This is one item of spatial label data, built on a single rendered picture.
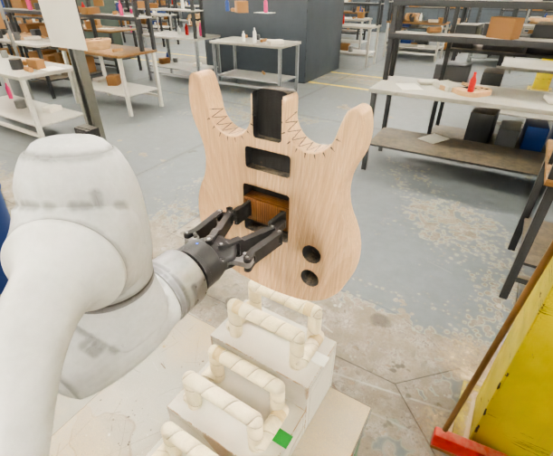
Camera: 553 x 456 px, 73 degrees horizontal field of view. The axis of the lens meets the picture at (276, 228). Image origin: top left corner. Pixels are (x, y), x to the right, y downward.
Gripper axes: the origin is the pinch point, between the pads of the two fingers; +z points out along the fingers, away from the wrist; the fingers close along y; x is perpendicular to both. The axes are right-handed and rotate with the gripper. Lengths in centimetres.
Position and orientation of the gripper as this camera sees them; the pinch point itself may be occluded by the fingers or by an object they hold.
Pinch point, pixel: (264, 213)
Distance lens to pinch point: 69.7
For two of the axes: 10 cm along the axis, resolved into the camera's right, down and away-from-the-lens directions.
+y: 8.4, 2.9, -4.5
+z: 5.4, -4.6, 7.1
